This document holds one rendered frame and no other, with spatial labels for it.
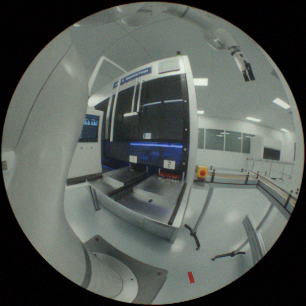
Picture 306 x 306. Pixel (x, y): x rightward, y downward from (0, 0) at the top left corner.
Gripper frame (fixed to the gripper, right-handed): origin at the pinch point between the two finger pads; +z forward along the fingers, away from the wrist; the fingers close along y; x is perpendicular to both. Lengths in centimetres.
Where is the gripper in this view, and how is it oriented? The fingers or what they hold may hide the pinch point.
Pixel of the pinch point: (249, 79)
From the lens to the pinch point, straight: 63.4
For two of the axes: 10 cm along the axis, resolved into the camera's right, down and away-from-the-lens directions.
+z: 4.6, 8.1, 3.7
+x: -6.9, 0.6, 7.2
